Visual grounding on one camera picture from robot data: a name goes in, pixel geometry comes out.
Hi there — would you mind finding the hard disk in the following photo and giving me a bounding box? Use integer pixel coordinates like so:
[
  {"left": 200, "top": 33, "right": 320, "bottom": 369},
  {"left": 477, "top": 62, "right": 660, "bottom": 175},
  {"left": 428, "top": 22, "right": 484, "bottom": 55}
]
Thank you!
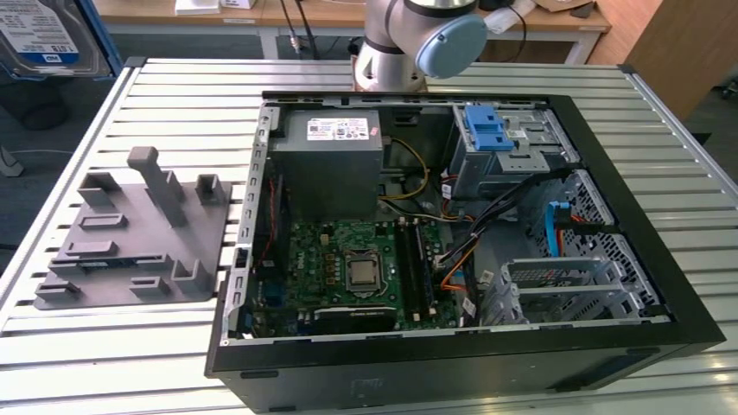
[{"left": 0, "top": 0, "right": 122, "bottom": 80}]

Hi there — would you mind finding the silver disk bay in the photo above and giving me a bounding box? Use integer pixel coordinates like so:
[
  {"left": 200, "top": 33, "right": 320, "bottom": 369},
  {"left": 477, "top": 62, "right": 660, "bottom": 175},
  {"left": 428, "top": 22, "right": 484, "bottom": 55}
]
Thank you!
[{"left": 481, "top": 254, "right": 661, "bottom": 326}]

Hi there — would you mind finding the grey power supply unit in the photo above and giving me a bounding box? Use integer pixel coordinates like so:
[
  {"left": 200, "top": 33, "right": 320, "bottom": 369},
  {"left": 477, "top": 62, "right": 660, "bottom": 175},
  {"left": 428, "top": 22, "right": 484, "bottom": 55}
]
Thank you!
[{"left": 268, "top": 108, "right": 385, "bottom": 222}]

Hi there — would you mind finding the green Dell motherboard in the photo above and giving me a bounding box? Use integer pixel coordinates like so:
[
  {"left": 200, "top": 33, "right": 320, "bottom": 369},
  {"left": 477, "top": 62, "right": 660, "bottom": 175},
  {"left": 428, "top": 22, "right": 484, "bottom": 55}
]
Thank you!
[{"left": 250, "top": 218, "right": 463, "bottom": 337}]

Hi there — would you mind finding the silver CPU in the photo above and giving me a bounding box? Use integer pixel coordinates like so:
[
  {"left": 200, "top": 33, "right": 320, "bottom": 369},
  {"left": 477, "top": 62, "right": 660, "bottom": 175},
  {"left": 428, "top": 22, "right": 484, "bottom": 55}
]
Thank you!
[{"left": 348, "top": 259, "right": 380, "bottom": 287}]

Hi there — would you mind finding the black RAM slot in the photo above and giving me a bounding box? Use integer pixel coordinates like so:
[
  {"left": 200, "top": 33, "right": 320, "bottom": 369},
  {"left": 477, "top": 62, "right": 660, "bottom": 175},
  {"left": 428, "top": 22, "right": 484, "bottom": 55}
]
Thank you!
[{"left": 412, "top": 219, "right": 436, "bottom": 316}]

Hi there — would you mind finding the black graphics card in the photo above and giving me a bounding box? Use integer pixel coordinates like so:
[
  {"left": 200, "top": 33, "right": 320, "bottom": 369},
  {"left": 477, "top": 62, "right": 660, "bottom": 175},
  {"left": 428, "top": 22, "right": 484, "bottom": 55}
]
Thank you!
[{"left": 312, "top": 305, "right": 400, "bottom": 335}]

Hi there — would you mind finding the blue drive latch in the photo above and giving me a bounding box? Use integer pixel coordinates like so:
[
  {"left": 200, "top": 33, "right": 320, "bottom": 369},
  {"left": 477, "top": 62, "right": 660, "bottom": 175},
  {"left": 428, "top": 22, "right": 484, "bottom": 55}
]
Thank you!
[{"left": 461, "top": 105, "right": 519, "bottom": 153}]

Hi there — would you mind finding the silver optical drive cage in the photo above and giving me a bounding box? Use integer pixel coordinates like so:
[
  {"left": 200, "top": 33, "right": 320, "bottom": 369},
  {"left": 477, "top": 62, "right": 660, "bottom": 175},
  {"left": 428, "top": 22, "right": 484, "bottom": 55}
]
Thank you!
[{"left": 447, "top": 102, "right": 581, "bottom": 205}]

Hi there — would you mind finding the black SATA power plug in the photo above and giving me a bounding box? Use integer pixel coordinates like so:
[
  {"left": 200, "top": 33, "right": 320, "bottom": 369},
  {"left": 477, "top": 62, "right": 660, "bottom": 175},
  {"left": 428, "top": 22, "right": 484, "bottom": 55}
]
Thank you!
[{"left": 567, "top": 218, "right": 619, "bottom": 238}]

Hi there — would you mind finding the black open PC case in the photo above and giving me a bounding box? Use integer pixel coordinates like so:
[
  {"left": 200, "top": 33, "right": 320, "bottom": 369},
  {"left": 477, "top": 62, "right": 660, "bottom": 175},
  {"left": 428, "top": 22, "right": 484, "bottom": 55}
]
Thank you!
[{"left": 204, "top": 89, "right": 727, "bottom": 412}]

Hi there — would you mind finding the grey parts rack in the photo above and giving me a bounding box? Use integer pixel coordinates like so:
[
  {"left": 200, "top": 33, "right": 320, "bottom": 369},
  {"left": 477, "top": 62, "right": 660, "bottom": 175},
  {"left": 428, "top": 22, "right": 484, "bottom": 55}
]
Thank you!
[{"left": 32, "top": 145, "right": 234, "bottom": 310}]

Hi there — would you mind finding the green RAM stick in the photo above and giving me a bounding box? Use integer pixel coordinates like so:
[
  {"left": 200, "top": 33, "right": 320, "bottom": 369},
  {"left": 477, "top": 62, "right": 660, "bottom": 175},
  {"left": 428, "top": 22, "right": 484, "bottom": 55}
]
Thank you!
[{"left": 77, "top": 258, "right": 140, "bottom": 268}]

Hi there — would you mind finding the wooden desk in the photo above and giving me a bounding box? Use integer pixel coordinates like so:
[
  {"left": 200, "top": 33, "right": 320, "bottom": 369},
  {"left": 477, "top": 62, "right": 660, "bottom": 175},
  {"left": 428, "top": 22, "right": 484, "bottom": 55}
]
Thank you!
[{"left": 97, "top": 0, "right": 613, "bottom": 66}]

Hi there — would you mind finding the brown cardboard piece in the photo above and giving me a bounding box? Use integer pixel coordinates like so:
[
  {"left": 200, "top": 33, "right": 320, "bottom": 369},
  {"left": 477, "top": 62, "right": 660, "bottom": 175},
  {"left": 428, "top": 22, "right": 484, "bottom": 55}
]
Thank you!
[{"left": 535, "top": 0, "right": 596, "bottom": 19}]

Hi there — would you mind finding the black mesh waste bin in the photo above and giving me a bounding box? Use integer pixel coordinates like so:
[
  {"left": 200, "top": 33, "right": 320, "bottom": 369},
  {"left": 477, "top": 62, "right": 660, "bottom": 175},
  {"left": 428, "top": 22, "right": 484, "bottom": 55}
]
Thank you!
[{"left": 13, "top": 76, "right": 76, "bottom": 131}]

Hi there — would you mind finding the grey stand foot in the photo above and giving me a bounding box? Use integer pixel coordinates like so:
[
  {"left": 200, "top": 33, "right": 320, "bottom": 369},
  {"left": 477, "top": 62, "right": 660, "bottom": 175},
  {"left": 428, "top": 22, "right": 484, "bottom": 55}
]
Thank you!
[{"left": 0, "top": 146, "right": 25, "bottom": 178}]

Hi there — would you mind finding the wooden cabinet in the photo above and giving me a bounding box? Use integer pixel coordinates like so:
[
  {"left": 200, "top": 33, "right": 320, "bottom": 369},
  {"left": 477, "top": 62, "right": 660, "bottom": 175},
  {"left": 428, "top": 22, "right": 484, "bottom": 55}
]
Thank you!
[{"left": 589, "top": 0, "right": 738, "bottom": 125}]

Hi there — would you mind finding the yellow wire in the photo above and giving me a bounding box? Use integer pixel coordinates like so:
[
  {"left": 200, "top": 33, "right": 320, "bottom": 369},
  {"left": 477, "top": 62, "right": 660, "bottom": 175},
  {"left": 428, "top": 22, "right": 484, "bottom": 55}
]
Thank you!
[{"left": 377, "top": 137, "right": 432, "bottom": 202}]

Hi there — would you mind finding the red black twisted wire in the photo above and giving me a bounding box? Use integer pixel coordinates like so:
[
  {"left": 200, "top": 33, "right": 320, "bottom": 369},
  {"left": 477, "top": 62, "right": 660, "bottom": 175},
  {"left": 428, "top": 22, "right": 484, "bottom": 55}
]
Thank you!
[{"left": 256, "top": 172, "right": 286, "bottom": 265}]

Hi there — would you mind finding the orange wire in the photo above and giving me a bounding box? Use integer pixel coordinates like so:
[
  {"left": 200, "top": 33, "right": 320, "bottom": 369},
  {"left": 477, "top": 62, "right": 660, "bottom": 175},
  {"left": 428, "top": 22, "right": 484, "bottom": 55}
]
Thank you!
[{"left": 440, "top": 271, "right": 469, "bottom": 296}]

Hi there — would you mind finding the black cable bundle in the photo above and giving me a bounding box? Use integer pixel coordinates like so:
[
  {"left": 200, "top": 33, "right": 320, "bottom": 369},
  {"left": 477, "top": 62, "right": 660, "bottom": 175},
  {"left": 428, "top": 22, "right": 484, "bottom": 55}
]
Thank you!
[{"left": 440, "top": 167, "right": 580, "bottom": 271}]

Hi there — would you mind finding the blue SATA wire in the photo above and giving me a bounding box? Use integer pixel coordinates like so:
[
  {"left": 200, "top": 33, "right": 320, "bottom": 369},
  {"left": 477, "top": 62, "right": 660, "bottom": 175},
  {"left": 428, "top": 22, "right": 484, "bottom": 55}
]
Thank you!
[{"left": 541, "top": 201, "right": 572, "bottom": 259}]

